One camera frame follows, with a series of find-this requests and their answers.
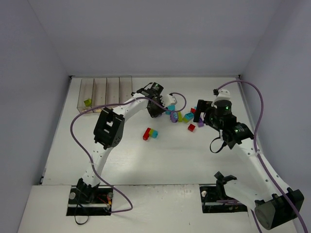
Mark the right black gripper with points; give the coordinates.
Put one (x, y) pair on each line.
(199, 110)

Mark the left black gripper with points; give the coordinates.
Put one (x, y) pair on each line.
(158, 111)

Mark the red curved lego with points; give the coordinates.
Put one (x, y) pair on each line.
(192, 110)

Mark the teal rounded lego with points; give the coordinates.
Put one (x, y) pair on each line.
(170, 109)

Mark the teal and green brick stack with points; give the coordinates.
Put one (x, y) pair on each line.
(187, 117)

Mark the purple printed lego brick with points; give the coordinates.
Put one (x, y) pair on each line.
(200, 123)

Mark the purple flower lego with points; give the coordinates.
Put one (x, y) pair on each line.
(174, 117)

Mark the red green teal brick stack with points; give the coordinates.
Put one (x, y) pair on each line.
(150, 133)

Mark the lime green lego brick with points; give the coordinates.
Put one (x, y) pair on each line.
(180, 118)

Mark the small red lego brick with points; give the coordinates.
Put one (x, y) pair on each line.
(191, 127)

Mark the green printed lego brick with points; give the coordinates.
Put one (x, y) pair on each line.
(88, 102)

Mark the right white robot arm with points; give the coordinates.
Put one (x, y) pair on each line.
(275, 203)

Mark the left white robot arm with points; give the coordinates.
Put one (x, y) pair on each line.
(109, 128)

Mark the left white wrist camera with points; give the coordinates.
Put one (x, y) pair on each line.
(168, 100)

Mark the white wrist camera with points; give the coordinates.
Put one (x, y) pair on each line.
(168, 100)
(222, 94)

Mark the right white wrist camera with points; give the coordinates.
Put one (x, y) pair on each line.
(222, 94)

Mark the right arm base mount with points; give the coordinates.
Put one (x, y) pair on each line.
(214, 199)

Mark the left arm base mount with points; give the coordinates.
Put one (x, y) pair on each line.
(98, 205)

